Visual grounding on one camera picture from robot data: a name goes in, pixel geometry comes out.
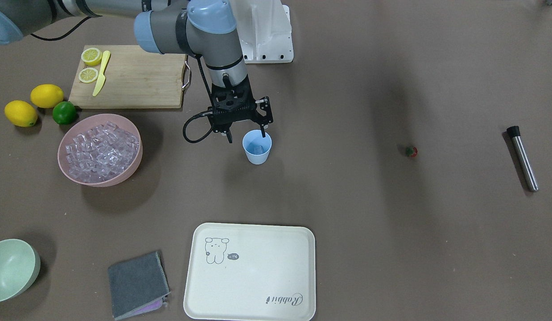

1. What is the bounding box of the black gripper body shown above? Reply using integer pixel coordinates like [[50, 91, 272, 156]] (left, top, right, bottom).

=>
[[207, 76, 273, 133]]

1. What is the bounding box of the clear ice cube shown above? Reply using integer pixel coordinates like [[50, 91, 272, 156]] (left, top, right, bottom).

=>
[[250, 144, 265, 155]]

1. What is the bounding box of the light blue plastic cup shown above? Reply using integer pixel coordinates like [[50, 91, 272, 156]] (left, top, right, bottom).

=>
[[242, 130, 272, 165]]

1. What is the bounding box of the red strawberry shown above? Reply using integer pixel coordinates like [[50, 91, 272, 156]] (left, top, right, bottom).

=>
[[404, 146, 418, 158]]

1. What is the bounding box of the steel muddler with black tip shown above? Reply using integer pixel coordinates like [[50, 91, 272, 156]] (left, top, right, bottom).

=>
[[507, 126, 539, 193]]

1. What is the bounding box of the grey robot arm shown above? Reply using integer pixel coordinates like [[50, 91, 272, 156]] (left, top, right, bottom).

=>
[[0, 0, 273, 142]]

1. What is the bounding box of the pile of clear ice cubes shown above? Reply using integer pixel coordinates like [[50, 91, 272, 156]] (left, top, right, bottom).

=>
[[63, 121, 141, 184]]

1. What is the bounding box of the wooden cutting board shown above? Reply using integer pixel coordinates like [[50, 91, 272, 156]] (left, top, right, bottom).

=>
[[68, 44, 190, 109]]

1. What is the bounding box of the pink bowl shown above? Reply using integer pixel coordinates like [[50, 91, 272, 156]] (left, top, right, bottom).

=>
[[58, 114, 142, 187]]

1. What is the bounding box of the yellow plastic knife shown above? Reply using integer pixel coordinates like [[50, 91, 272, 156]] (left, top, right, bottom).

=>
[[92, 50, 111, 97]]

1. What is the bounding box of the cream rabbit tray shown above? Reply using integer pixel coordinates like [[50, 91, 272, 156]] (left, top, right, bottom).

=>
[[183, 222, 316, 321]]

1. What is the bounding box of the lemon half lower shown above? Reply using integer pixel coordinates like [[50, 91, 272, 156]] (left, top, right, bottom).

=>
[[78, 67, 99, 84]]

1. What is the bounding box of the lemon half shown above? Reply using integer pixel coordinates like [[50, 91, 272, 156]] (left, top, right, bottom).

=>
[[81, 47, 103, 66], [78, 67, 99, 84]]

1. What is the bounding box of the lemon half upper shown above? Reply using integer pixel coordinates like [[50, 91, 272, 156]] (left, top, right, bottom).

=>
[[81, 47, 103, 66]]

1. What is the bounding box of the green lime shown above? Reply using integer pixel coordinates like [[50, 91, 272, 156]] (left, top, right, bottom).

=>
[[52, 101, 78, 125]]

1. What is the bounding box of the grey folded cloth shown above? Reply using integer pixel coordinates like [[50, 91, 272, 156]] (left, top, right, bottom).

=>
[[107, 251, 170, 321]]

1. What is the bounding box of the whole yellow lemon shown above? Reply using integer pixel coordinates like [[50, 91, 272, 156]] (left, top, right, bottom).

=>
[[31, 84, 64, 108], [4, 100, 38, 128]]

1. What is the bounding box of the light green bowl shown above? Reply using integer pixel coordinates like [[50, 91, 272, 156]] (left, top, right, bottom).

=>
[[0, 239, 41, 302]]

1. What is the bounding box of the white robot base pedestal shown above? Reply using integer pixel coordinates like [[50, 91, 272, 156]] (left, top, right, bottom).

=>
[[231, 0, 294, 64]]

